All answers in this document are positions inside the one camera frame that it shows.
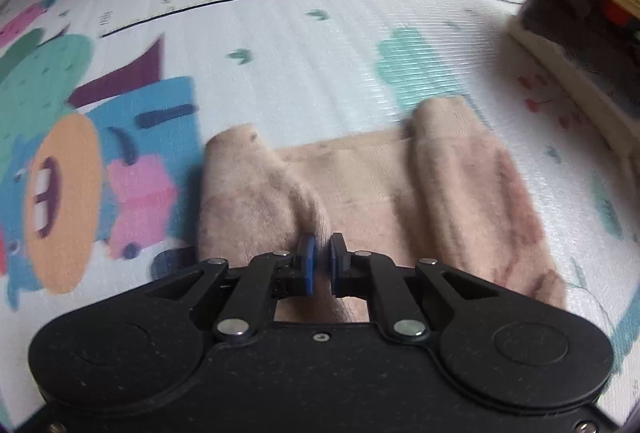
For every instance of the beige fleece garment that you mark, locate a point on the beige fleece garment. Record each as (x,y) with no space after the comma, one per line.
(380,193)

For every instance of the printed cartoon play mat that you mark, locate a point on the printed cartoon play mat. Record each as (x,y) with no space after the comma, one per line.
(310,58)

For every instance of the grey cloth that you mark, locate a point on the grey cloth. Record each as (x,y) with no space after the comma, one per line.
(575,18)

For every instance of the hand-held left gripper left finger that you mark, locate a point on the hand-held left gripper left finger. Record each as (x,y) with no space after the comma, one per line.
(309,263)

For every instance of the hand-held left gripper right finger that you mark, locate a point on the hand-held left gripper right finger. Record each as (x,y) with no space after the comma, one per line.
(334,263)

